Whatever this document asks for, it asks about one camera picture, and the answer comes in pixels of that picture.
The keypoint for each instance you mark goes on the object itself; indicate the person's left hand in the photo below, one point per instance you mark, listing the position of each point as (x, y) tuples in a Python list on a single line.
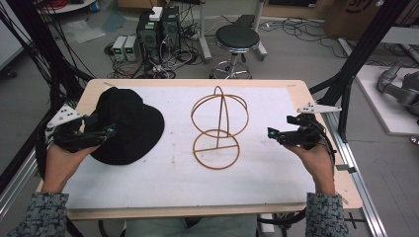
[(61, 164)]

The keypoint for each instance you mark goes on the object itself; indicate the brown cardboard box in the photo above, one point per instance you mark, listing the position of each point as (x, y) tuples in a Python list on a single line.
[(365, 16)]

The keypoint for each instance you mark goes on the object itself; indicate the white platform board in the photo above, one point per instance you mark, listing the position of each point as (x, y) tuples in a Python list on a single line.
[(378, 105)]

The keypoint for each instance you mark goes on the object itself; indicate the white desk leg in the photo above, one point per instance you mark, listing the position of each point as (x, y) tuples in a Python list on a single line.
[(260, 33), (205, 33)]

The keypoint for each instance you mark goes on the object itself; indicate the aluminium rail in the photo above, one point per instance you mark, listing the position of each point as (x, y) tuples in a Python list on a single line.
[(355, 171)]

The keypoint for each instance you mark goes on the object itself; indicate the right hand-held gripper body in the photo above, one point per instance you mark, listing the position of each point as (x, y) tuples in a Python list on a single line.
[(306, 136)]

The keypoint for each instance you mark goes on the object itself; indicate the black hat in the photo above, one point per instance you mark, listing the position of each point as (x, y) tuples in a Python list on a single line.
[(131, 131)]

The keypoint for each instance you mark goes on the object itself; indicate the black frame post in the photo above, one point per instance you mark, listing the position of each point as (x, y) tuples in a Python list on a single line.
[(359, 56)]

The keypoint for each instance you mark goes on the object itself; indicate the grey power supply unit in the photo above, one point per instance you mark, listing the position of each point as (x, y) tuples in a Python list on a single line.
[(131, 48), (119, 48)]

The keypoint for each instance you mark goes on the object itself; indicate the black round stool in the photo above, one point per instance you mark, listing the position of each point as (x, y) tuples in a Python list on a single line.
[(237, 37)]

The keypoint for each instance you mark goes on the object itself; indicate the white table mat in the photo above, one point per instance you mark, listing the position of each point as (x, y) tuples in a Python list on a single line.
[(171, 184)]

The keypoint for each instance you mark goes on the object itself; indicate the black computer tower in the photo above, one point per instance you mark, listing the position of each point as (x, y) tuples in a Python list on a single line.
[(170, 28), (148, 38)]

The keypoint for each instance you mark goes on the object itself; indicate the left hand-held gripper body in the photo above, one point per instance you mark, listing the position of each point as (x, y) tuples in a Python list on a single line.
[(62, 116)]

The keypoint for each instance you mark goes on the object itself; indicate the small white box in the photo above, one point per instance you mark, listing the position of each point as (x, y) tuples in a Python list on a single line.
[(155, 14)]

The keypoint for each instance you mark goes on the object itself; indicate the wooden table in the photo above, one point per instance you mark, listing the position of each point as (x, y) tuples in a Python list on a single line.
[(197, 213)]

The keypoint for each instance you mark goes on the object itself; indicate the person's right hand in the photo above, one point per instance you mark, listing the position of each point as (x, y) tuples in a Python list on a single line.
[(318, 164)]

